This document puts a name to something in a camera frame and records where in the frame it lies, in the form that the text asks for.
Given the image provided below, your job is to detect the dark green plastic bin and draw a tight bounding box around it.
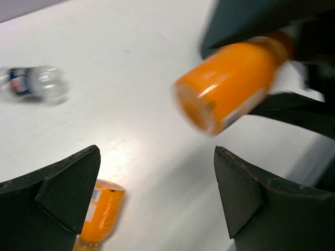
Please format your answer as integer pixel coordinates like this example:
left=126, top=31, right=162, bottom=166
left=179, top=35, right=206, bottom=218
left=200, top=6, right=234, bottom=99
left=199, top=1, right=334, bottom=59

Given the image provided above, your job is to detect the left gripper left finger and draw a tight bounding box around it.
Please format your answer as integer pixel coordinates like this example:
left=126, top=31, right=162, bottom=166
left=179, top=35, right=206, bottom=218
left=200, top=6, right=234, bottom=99
left=1, top=145, right=101, bottom=251

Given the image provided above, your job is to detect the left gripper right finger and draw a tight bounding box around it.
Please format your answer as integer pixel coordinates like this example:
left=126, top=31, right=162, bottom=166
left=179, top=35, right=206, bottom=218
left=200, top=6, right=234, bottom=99
left=214, top=146, right=334, bottom=250

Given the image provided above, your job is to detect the clear bottle black cap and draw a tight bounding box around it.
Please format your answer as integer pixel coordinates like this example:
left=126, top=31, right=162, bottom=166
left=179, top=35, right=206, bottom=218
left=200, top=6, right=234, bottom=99
left=1, top=65, right=69, bottom=105

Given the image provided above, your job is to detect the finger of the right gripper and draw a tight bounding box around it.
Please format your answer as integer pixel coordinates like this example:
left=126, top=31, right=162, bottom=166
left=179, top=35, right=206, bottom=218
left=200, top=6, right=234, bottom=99
left=209, top=10, right=334, bottom=65
left=249, top=93, right=334, bottom=139

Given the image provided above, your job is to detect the orange juice bottle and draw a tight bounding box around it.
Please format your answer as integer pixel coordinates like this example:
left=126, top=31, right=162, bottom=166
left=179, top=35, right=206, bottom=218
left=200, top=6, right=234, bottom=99
left=73, top=179, right=126, bottom=250
left=173, top=31, right=294, bottom=135

